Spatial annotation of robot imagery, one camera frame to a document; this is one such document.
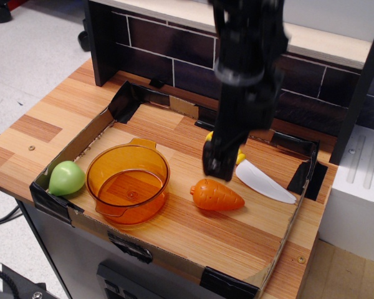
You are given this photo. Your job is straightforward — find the orange toy carrot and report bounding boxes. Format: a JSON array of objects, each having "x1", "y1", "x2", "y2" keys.
[{"x1": 190, "y1": 179, "x2": 245, "y2": 211}]

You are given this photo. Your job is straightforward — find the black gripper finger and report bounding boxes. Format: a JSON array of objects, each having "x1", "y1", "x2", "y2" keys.
[{"x1": 202, "y1": 137, "x2": 241, "y2": 182}]

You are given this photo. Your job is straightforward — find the black object top left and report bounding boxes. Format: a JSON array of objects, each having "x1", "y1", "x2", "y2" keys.
[{"x1": 0, "y1": 0, "x2": 12, "y2": 24}]

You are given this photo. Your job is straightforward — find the green toy pear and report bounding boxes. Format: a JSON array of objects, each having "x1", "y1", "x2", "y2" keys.
[{"x1": 49, "y1": 161, "x2": 85, "y2": 196}]

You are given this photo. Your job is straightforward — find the black cables on floor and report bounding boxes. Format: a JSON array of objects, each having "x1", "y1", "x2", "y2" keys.
[{"x1": 0, "y1": 130, "x2": 22, "y2": 229}]

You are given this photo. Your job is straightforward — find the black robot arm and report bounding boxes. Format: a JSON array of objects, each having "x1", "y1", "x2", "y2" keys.
[{"x1": 203, "y1": 1, "x2": 289, "y2": 181}]

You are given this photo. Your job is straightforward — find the black office chair wheel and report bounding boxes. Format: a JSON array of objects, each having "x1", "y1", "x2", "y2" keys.
[{"x1": 77, "y1": 19, "x2": 90, "y2": 52}]

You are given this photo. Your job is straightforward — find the cardboard fence with black tape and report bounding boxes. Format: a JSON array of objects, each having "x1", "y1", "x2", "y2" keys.
[{"x1": 30, "y1": 82, "x2": 335, "y2": 298}]

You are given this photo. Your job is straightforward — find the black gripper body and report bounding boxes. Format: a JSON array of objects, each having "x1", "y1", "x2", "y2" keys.
[{"x1": 211, "y1": 70, "x2": 284, "y2": 150}]

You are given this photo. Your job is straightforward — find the orange transparent plastic pot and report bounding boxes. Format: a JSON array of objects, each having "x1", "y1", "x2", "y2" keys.
[{"x1": 85, "y1": 138, "x2": 170, "y2": 225}]

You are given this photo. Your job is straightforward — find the dark tile backsplash panel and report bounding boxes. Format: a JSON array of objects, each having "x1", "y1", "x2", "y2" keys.
[{"x1": 84, "y1": 0, "x2": 374, "y2": 166}]

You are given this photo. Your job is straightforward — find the yellow handled white toy knife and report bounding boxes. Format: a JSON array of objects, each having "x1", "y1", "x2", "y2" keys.
[{"x1": 204, "y1": 130, "x2": 298, "y2": 205}]

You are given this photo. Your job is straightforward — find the black metal bracket with screw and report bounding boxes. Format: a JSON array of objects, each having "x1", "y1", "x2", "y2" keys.
[{"x1": 0, "y1": 267, "x2": 55, "y2": 298}]

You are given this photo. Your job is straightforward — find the white toy sink unit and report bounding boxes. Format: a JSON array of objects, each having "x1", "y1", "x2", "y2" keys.
[{"x1": 319, "y1": 126, "x2": 374, "y2": 261}]

